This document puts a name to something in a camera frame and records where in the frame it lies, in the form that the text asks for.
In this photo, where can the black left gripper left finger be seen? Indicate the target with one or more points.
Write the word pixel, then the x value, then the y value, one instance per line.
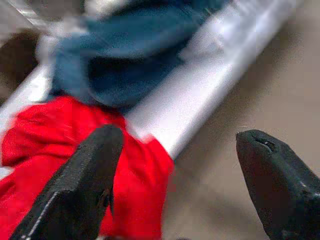
pixel 72 187

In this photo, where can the red mesh jersey white label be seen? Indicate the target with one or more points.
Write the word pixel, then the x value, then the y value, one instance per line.
pixel 142 180

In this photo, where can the blue denim garment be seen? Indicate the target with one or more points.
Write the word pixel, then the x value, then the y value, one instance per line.
pixel 120 62

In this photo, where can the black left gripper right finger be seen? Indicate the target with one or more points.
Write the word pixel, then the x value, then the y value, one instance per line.
pixel 280 187

